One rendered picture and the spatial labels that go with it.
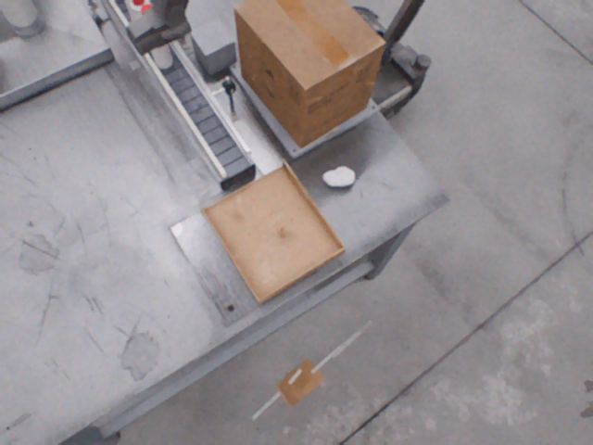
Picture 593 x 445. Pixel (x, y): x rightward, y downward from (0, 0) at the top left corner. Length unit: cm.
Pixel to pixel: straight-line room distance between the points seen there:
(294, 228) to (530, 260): 136
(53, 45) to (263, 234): 84
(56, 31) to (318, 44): 82
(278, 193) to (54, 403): 74
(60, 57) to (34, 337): 79
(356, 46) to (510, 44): 183
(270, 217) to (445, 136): 140
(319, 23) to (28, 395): 111
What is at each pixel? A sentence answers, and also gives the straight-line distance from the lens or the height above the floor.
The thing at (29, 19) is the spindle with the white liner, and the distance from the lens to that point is 171.
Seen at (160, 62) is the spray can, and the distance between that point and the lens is 152.
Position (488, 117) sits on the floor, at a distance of 268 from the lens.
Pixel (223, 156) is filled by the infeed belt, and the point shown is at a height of 88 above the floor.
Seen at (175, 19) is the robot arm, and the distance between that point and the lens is 112.
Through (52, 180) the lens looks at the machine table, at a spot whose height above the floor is 83.
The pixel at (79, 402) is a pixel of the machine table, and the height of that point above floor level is 83.
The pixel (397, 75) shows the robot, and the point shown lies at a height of 24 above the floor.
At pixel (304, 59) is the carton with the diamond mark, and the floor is 112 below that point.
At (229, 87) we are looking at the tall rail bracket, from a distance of 137.
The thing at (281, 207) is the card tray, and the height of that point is 83.
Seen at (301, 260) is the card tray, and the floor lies 83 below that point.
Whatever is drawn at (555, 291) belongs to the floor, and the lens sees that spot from 243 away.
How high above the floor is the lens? 206
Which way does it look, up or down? 69 degrees down
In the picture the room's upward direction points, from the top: 5 degrees clockwise
